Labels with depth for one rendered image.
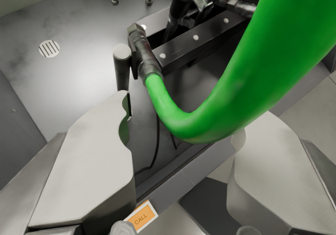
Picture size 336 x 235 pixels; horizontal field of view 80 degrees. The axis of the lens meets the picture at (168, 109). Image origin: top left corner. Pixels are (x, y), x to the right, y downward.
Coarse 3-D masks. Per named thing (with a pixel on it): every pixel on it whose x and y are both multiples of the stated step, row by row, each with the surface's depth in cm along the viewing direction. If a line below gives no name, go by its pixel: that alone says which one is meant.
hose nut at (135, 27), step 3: (132, 24) 22; (135, 24) 22; (129, 27) 22; (132, 27) 22; (135, 27) 22; (138, 27) 22; (141, 27) 22; (126, 30) 23; (129, 30) 22; (132, 30) 21; (135, 30) 22; (138, 30) 22; (141, 30) 22; (144, 30) 22; (129, 33) 22; (144, 33) 22
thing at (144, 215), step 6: (144, 210) 33; (150, 210) 33; (132, 216) 32; (138, 216) 32; (144, 216) 33; (150, 216) 33; (132, 222) 32; (138, 222) 32; (144, 222) 32; (138, 228) 32
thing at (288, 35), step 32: (288, 0) 3; (320, 0) 3; (256, 32) 3; (288, 32) 3; (320, 32) 3; (256, 64) 4; (288, 64) 3; (160, 96) 14; (224, 96) 5; (256, 96) 4; (192, 128) 7; (224, 128) 6
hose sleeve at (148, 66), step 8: (136, 32) 21; (136, 40) 20; (144, 40) 20; (136, 48) 19; (144, 48) 19; (144, 56) 18; (152, 56) 18; (144, 64) 17; (152, 64) 17; (144, 72) 16; (152, 72) 16; (160, 72) 17; (144, 80) 16
